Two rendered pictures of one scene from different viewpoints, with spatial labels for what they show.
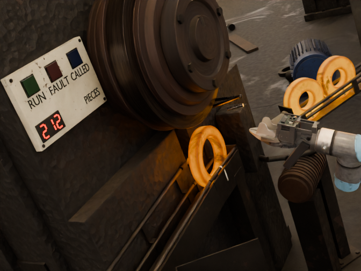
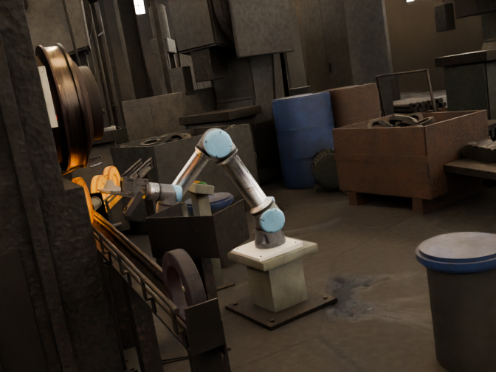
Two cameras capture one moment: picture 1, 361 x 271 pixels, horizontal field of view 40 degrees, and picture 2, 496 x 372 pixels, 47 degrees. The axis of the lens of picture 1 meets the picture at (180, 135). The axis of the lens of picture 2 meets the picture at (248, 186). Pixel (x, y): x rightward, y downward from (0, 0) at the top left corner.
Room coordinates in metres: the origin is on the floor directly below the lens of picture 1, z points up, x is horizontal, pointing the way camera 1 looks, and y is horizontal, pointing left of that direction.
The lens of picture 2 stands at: (-0.19, 1.59, 1.10)
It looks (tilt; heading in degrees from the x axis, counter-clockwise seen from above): 10 degrees down; 297
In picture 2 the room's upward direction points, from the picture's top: 9 degrees counter-clockwise
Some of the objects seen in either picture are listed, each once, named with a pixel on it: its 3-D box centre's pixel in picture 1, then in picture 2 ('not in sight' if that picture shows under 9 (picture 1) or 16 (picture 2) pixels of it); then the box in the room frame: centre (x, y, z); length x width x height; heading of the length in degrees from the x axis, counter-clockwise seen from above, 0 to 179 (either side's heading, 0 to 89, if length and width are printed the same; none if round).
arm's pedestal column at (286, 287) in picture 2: not in sight; (276, 280); (0.99, -0.82, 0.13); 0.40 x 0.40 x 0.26; 59
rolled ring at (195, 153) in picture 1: (208, 156); (82, 201); (1.39, -0.06, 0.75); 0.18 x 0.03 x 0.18; 144
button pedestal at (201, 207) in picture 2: not in sight; (206, 233); (1.49, -1.05, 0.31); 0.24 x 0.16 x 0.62; 143
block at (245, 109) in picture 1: (239, 138); not in sight; (1.59, -0.19, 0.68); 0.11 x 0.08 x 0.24; 53
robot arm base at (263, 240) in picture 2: not in sight; (269, 233); (0.99, -0.82, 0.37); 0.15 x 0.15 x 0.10
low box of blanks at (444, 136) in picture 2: not in sight; (410, 156); (0.70, -2.90, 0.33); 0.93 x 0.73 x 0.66; 150
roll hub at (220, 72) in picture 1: (199, 39); (88, 103); (1.33, -0.14, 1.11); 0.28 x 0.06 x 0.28; 143
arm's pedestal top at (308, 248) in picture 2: not in sight; (271, 251); (0.99, -0.82, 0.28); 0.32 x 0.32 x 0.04; 59
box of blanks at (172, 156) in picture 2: not in sight; (183, 176); (2.58, -2.56, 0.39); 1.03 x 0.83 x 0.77; 68
